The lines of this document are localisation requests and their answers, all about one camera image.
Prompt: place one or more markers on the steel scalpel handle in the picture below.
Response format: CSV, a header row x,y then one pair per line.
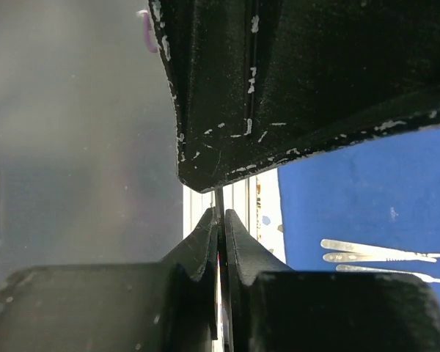
x,y
343,257
360,248
354,268

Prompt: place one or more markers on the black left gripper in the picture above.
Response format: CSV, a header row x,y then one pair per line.
x,y
258,84

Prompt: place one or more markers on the aluminium front rail frame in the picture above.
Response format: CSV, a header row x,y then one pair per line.
x,y
256,201

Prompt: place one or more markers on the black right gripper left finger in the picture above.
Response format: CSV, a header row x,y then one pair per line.
x,y
169,305

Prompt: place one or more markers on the blue surgical drape cloth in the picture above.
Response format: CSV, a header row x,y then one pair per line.
x,y
384,193

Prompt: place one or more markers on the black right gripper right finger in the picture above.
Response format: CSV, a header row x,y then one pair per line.
x,y
272,307

